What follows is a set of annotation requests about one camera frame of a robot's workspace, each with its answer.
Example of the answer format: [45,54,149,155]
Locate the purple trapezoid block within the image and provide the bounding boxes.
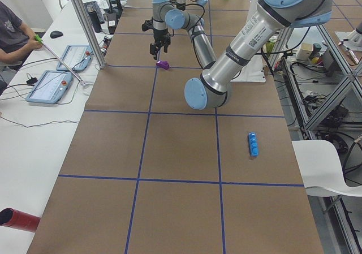
[156,60,170,70]

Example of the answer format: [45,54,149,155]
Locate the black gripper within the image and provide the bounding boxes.
[149,28,171,60]

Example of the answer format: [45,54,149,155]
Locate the brown paper table cover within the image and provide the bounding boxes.
[27,0,325,254]

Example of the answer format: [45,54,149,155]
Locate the black computer mouse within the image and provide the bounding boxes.
[50,31,63,39]

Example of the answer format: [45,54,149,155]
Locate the white chair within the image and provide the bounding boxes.
[292,140,361,197]

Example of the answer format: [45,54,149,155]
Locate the teach pendant tablet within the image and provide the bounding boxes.
[61,45,93,72]
[25,70,73,104]

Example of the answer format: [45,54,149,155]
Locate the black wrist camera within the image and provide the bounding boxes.
[141,19,153,32]

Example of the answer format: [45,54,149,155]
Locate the aluminium frame rack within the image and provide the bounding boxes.
[265,0,362,254]

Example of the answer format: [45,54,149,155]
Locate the far teach pendant tablet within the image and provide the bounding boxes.
[61,45,93,72]

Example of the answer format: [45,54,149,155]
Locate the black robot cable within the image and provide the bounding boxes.
[169,0,206,37]

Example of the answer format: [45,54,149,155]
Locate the red cylinder tube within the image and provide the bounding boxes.
[1,208,41,233]

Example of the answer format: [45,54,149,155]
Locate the long blue brick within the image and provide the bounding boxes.
[248,132,259,157]

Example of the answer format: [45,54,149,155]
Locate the black keyboard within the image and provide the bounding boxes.
[84,1,105,24]

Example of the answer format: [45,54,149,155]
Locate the blue tape grid lines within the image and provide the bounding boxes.
[58,0,362,254]

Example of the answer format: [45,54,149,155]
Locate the black water bottle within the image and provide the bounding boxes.
[87,5,102,33]

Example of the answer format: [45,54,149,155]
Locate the seated person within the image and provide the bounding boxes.
[0,1,43,96]

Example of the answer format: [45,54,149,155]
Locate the small beige box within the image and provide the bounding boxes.
[296,42,313,61]

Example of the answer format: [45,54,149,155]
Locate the near teach pendant tablet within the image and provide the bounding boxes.
[25,70,73,104]

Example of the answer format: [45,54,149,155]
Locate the aluminium frame post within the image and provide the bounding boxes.
[71,0,106,70]

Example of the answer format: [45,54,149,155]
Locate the green handled reach stick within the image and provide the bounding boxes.
[34,35,87,86]

